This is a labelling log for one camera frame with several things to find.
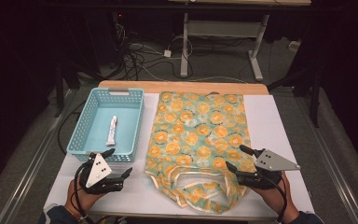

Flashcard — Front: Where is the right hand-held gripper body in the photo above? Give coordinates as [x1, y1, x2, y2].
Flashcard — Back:
[236, 148, 302, 190]

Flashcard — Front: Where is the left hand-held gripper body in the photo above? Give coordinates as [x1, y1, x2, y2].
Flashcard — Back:
[79, 152, 125, 196]

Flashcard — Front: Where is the white toothpaste tube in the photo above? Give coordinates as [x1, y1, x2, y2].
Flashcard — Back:
[105, 115, 118, 147]

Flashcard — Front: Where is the light blue plastic basket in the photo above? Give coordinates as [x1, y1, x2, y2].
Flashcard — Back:
[66, 87, 145, 163]

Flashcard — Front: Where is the person's left hand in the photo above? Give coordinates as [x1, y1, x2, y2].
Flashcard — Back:
[64, 177, 107, 218]

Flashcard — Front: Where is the person's right hand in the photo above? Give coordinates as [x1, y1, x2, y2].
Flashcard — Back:
[250, 171, 301, 224]

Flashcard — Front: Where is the white paper table cover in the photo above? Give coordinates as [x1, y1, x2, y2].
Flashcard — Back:
[43, 92, 315, 219]

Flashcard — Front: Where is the black metal stand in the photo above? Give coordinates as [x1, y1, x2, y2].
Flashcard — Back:
[53, 60, 66, 119]

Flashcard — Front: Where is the white box on floor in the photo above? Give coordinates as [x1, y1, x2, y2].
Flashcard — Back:
[288, 39, 302, 53]

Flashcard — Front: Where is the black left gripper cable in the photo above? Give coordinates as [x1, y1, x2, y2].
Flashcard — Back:
[73, 160, 96, 224]

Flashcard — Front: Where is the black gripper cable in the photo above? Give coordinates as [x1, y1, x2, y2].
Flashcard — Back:
[73, 160, 96, 224]
[268, 172, 289, 224]

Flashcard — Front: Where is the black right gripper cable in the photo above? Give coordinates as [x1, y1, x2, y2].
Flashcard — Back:
[268, 172, 289, 224]

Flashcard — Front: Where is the black floor cable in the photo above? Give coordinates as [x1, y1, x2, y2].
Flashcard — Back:
[57, 101, 87, 156]

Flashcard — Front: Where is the grey metal floor rail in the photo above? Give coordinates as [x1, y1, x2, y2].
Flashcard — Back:
[0, 88, 76, 224]
[295, 92, 358, 224]

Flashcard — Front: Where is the tangle of floor cables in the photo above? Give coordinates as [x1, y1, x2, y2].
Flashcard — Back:
[113, 12, 197, 82]

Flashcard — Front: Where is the white metal desk frame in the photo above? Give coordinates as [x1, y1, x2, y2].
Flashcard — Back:
[167, 0, 312, 82]

